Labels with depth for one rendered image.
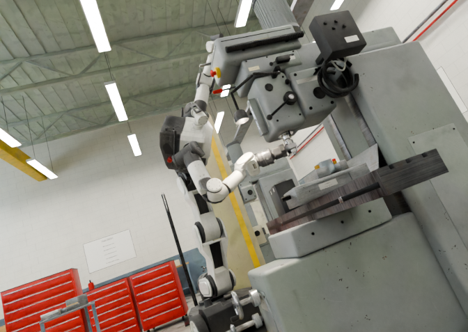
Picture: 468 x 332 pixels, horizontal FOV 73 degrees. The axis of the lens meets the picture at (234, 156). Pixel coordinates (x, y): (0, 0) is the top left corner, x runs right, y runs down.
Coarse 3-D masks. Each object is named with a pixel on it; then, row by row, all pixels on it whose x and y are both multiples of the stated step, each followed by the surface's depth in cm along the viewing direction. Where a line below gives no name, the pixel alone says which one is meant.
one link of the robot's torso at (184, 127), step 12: (168, 120) 191; (180, 120) 192; (192, 120) 194; (168, 132) 180; (180, 132) 182; (192, 132) 183; (204, 132) 185; (168, 144) 184; (180, 144) 180; (204, 144) 181; (168, 156) 190; (204, 156) 185
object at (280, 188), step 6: (282, 180) 192; (288, 180) 190; (276, 186) 189; (282, 186) 189; (288, 186) 190; (294, 186) 190; (270, 192) 205; (276, 192) 189; (282, 192) 188; (276, 198) 194; (276, 204) 199; (282, 204) 186; (276, 210) 205; (282, 210) 190; (288, 210) 185
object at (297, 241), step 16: (352, 208) 143; (368, 208) 144; (384, 208) 145; (304, 224) 137; (320, 224) 138; (336, 224) 139; (352, 224) 140; (368, 224) 142; (272, 240) 159; (288, 240) 137; (304, 240) 134; (320, 240) 135; (336, 240) 137; (288, 256) 143
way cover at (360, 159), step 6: (366, 150) 166; (372, 150) 161; (360, 156) 172; (366, 156) 166; (372, 156) 160; (348, 162) 184; (354, 162) 177; (360, 162) 171; (366, 162) 165; (372, 162) 159; (378, 162) 154; (372, 168) 158
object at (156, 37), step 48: (0, 0) 559; (48, 0) 589; (144, 0) 668; (192, 0) 714; (288, 0) 826; (0, 48) 651; (48, 48) 697; (96, 48) 734; (144, 48) 804; (192, 48) 872; (0, 96) 668; (48, 96) 851; (96, 96) 924; (144, 96) 1000; (192, 96) 1131
